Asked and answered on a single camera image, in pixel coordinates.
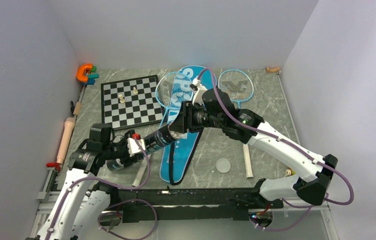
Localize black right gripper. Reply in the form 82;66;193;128
168;100;225;133

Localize black shuttlecock tube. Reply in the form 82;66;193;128
106;123;189;172

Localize blue racket bag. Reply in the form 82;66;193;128
160;65;204;186

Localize white round tube lid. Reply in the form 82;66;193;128
215;158;231;174

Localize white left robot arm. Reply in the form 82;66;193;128
31;123;145;240

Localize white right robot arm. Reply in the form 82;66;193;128
168;101;338;208

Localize left blue badminton racket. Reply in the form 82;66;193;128
155;72;192;127

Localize blue badminton racket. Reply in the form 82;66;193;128
155;72;192;127
218;69;254;108

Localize right blue badminton racket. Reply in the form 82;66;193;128
218;69;254;108

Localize black white chessboard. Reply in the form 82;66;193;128
101;75;164;131

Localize cream chess piece front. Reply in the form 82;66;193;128
118;94;125;104

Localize beige wooden roller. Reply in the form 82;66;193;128
57;117;76;165

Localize red clamp piece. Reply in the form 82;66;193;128
46;162;62;172

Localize teal toy blocks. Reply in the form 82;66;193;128
86;65;99;85

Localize orange horseshoe magnet toy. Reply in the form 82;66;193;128
76;63;93;83

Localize small wooden arch block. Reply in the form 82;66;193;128
265;66;280;73

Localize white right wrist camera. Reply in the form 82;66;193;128
190;81;208;105

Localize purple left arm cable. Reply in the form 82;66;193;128
43;137;159;240

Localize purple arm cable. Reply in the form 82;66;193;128
197;67;355;233
43;137;159;240

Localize small tan stick handle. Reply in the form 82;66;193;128
71;101;81;116

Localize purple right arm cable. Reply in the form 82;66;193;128
197;67;355;233

